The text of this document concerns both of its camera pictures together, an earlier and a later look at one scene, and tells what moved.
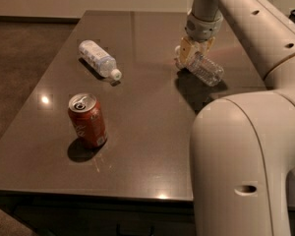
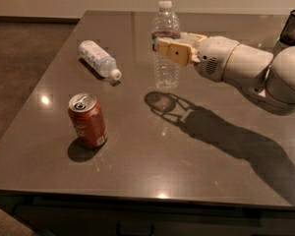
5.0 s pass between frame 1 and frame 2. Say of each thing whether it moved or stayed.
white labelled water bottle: stayed
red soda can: stayed
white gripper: moved
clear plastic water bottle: moved
